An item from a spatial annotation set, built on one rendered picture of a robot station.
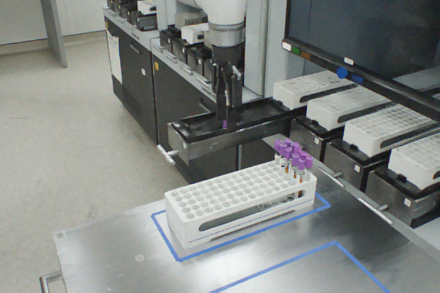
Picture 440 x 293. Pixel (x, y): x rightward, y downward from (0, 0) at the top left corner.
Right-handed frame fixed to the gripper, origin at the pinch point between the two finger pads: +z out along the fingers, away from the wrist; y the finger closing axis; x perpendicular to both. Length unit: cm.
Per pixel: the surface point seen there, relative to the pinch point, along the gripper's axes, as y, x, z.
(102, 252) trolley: -33, 45, 2
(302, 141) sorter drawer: -11.2, -18.6, 9.0
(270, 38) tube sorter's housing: 19.3, -27.9, -11.5
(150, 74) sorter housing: 112, -19, 31
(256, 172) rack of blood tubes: -32.4, 11.3, -3.5
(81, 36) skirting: 353, -34, 78
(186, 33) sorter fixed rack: 73, -22, 0
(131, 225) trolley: -28.5, 37.8, 2.4
